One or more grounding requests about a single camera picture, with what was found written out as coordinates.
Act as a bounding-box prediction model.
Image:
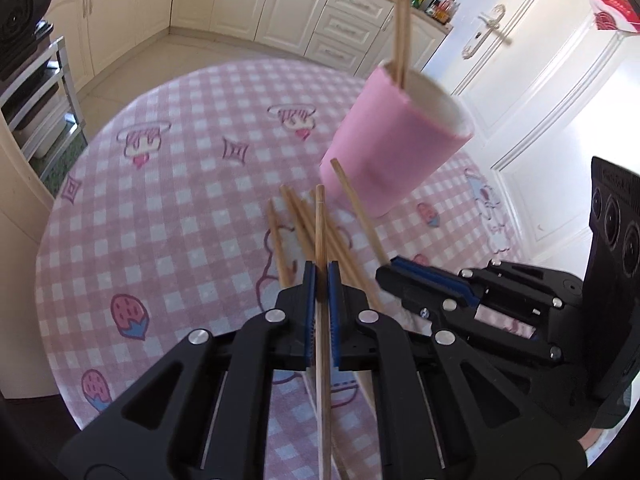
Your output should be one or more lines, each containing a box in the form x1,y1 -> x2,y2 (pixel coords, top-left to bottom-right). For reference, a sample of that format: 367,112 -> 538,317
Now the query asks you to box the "pink checkered tablecloth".
35,57 -> 531,480

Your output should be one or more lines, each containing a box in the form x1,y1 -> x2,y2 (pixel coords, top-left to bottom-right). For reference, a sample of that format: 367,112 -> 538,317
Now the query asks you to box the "cream kitchen cabinet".
375,10 -> 453,78
170,0 -> 337,57
47,0 -> 177,92

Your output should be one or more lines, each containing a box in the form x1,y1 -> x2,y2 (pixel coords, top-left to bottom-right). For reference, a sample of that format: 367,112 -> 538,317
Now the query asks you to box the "pink chopstick holder cup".
319,59 -> 475,218

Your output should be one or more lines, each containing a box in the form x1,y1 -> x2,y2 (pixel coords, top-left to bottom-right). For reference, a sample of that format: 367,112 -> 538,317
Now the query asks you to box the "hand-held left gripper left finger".
57,260 -> 318,480

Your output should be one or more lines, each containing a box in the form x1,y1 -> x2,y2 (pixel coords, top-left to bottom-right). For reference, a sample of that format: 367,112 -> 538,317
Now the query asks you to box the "white panel door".
422,0 -> 601,151

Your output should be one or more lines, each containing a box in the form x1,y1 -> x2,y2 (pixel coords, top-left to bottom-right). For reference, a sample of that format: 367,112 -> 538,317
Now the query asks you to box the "metal storage rack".
0,35 -> 89,181

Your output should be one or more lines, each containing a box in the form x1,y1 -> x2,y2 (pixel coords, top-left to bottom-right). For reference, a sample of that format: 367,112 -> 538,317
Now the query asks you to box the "cream drawer unit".
305,0 -> 397,79

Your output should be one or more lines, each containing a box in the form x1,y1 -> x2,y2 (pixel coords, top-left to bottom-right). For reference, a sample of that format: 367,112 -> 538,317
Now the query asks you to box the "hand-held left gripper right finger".
327,260 -> 586,480

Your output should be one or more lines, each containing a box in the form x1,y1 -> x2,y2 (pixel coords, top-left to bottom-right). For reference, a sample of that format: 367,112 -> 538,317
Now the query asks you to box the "metal door handle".
462,4 -> 514,59

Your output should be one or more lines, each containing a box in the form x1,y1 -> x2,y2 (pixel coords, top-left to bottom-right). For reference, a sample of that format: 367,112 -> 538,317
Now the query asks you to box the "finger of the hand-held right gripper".
391,256 -> 583,311
375,266 -> 566,366

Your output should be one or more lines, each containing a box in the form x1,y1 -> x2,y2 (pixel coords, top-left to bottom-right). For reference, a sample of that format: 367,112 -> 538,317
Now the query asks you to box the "long bamboo chopstick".
314,185 -> 333,480
393,0 -> 405,86
290,191 -> 373,311
330,158 -> 392,268
309,189 -> 396,321
280,185 -> 316,266
266,199 -> 293,288
400,0 -> 412,89

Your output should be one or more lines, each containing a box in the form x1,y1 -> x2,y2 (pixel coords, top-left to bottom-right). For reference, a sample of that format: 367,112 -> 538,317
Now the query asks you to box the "black countertop oven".
0,0 -> 59,81

